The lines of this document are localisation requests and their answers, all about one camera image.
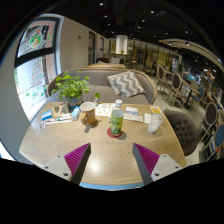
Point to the flat blue white box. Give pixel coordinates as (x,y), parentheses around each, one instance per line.
(46,115)

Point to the yellow-brown ceramic mug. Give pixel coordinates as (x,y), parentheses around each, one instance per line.
(89,115)

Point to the yellow square card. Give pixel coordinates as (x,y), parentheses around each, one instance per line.
(155,110)

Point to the blue white card packet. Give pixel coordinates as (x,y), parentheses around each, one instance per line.
(132,110)

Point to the white paper napkin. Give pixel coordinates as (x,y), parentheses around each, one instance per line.
(148,118)

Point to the white illustrated booklet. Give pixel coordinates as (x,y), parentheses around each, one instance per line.
(102,109)

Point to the grey curved sofa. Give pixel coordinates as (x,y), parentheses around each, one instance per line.
(103,93)

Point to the white tube with green cap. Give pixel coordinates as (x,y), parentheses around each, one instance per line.
(58,119)

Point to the clear plastic cup with straw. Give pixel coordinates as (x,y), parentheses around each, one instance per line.
(155,125)

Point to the green-labelled clear drink bottle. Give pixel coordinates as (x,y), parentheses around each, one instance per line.
(117,123)

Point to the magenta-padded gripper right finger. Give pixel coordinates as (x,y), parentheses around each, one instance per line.
(150,160)

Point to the silver pill blister pack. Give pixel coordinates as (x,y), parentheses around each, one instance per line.
(42,125)

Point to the group of ceiling spotlights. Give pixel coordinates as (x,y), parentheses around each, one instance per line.
(145,21)

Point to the dark grey tufted armchair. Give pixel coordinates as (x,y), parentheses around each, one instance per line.
(185,133)

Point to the group of oval-back chairs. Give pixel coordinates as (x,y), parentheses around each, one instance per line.
(176,83)

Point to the brown paper card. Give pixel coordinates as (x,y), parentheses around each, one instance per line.
(60,109)

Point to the white printed leaflet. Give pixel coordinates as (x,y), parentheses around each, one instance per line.
(133,118)

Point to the flat round red coaster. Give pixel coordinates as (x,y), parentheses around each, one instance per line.
(110,134)

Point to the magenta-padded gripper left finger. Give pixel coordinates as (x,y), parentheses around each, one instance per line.
(74,160)

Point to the green potted plant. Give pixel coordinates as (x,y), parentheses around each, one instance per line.
(71,86)

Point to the small light-blue box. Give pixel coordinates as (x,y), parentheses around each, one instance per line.
(75,113)

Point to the grey white chevron pillow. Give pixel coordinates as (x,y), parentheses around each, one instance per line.
(126,83)

